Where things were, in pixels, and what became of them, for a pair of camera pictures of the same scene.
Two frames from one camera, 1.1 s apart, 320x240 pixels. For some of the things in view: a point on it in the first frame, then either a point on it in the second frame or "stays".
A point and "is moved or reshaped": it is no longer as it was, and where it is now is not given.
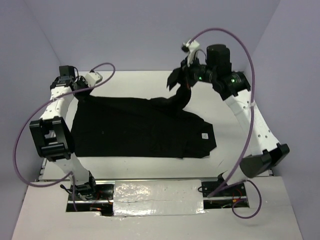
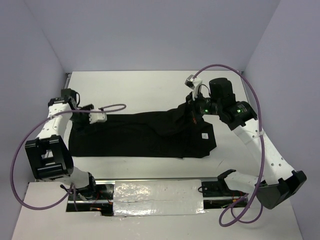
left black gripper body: x=81 y=84 -> x=80 y=118
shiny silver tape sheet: x=146 y=198 stays
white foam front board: x=42 y=215 stays
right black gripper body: x=196 y=72 -> x=201 y=106
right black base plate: x=207 y=187 stays
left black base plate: x=103 y=191 stays
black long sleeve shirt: x=156 y=128 is moved or reshaped
